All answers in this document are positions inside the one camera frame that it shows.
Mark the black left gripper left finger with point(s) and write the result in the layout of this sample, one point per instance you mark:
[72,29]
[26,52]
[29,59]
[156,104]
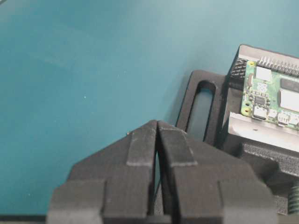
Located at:
[112,186]

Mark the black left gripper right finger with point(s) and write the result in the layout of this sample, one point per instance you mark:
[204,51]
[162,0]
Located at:
[210,186]

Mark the black bench vise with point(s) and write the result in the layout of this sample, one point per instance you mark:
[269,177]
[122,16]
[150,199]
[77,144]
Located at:
[211,113]

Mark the green Raspberry Pi board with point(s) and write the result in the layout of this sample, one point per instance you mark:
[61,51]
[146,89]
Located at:
[270,96]

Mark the silver vise screw handle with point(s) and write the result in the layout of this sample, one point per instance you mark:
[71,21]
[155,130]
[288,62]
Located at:
[293,200]

